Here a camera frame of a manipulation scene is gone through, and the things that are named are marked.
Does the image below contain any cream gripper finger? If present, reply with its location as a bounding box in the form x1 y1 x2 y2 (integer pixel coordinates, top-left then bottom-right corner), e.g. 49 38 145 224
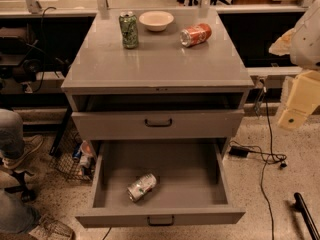
277 70 320 130

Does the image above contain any silver green 7up can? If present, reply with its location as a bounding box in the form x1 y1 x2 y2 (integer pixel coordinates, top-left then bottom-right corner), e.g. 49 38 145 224
127 173 157 202

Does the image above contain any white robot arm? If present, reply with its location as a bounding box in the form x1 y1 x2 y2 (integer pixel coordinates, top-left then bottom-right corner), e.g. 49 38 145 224
269 0 320 130

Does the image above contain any grey drawer cabinet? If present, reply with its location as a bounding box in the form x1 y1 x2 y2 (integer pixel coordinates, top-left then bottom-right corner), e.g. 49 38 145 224
61 6 255 144

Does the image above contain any orange soda can lying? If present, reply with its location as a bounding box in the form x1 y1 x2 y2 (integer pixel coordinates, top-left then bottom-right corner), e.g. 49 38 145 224
180 23 212 47

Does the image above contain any closed upper drawer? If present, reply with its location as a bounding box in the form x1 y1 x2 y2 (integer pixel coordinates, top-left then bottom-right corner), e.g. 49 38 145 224
72 110 244 140

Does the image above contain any open middle drawer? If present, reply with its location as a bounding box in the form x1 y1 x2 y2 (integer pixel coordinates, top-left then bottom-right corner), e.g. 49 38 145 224
76 139 245 228

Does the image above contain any green soda can upright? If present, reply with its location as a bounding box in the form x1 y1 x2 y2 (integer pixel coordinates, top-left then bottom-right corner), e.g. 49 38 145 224
119 11 139 49

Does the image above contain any black power adapter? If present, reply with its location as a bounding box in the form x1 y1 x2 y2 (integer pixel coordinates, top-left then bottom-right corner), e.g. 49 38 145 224
229 146 249 158

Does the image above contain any black metal bar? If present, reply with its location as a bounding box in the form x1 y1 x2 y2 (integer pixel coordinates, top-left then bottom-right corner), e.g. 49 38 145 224
294 192 320 240

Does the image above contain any white bowl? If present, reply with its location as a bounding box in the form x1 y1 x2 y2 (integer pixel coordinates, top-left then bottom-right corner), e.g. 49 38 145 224
139 11 174 32

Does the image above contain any beige sneaker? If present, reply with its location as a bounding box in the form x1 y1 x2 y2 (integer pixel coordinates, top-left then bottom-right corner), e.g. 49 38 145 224
29 215 74 240
2 135 44 170

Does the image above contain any person leg in jeans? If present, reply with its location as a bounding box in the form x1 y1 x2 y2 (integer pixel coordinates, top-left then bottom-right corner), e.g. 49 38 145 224
0 109 24 159

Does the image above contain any black power cable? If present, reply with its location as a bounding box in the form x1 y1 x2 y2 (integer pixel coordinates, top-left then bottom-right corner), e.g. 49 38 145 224
229 80 288 240

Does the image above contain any black wire basket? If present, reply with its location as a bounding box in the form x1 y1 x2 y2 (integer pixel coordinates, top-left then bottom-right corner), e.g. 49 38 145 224
49 129 94 182

